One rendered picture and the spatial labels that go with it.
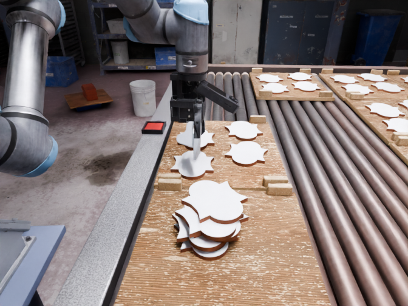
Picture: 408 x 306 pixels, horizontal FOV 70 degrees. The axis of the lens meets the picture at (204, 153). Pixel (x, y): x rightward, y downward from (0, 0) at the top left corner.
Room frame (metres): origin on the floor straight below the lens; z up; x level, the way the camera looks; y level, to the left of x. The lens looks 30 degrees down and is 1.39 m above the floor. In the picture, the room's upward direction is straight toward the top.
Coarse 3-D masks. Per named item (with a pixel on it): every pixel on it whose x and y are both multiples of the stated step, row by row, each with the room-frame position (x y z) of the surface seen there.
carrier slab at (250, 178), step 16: (176, 128) 0.94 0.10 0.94; (208, 128) 0.94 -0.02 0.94; (224, 128) 0.94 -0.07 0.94; (176, 144) 0.82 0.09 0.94; (224, 144) 0.82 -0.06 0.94; (272, 144) 0.82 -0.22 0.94; (224, 160) 0.73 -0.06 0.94; (272, 160) 0.73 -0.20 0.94; (208, 176) 0.65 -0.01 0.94; (224, 176) 0.65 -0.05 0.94; (240, 176) 0.65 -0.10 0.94; (256, 176) 0.65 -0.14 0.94
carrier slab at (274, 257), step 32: (160, 192) 0.57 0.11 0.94; (256, 192) 0.57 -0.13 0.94; (160, 224) 0.47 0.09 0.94; (256, 224) 0.47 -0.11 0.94; (288, 224) 0.47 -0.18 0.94; (160, 256) 0.38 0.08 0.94; (192, 256) 0.38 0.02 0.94; (224, 256) 0.38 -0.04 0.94; (256, 256) 0.38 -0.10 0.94; (288, 256) 0.38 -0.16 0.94; (128, 288) 0.31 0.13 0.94; (160, 288) 0.31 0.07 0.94; (192, 288) 0.31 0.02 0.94; (224, 288) 0.31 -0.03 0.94; (256, 288) 0.31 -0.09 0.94; (288, 288) 0.31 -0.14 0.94; (320, 288) 0.31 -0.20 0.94
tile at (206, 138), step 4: (180, 132) 0.88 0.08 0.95; (204, 132) 0.88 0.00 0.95; (204, 136) 0.86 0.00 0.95; (208, 136) 0.86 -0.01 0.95; (212, 136) 0.87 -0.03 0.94; (204, 140) 0.83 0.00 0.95; (208, 140) 0.83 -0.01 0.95; (180, 144) 0.82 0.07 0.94; (200, 144) 0.80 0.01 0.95; (204, 144) 0.80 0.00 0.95; (208, 144) 0.81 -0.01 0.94; (212, 144) 0.81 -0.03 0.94; (188, 148) 0.79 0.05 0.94; (192, 148) 0.78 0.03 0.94; (200, 148) 0.79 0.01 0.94; (204, 148) 0.79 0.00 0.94
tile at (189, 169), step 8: (192, 152) 0.75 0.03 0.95; (200, 152) 0.75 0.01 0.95; (176, 160) 0.71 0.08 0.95; (184, 160) 0.71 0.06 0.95; (192, 160) 0.71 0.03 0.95; (200, 160) 0.71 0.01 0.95; (208, 160) 0.71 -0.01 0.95; (176, 168) 0.67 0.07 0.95; (184, 168) 0.67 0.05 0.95; (192, 168) 0.67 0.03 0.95; (200, 168) 0.67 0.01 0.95; (208, 168) 0.67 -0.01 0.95; (184, 176) 0.63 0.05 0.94; (192, 176) 0.63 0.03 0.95; (200, 176) 0.64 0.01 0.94
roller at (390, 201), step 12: (324, 108) 1.17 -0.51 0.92; (324, 120) 1.08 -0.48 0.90; (336, 132) 0.96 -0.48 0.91; (348, 144) 0.86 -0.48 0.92; (348, 156) 0.81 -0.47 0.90; (360, 156) 0.78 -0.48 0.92; (360, 168) 0.73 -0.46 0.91; (372, 168) 0.71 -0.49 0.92; (372, 180) 0.66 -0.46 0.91; (384, 192) 0.60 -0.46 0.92; (384, 204) 0.57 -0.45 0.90; (396, 204) 0.55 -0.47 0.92; (396, 216) 0.52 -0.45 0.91
